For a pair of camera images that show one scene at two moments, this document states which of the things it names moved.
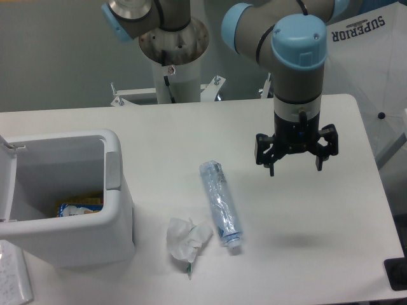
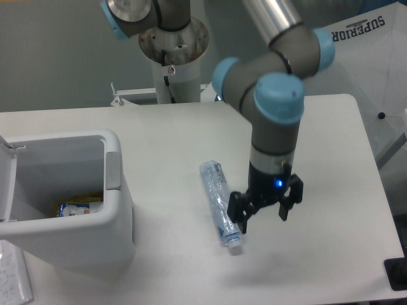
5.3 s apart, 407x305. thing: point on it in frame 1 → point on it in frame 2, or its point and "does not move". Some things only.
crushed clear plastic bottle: [222, 203] does not move
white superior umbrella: [367, 57] does not move
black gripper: [297, 137] → [264, 189]
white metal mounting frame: [207, 91] does not move
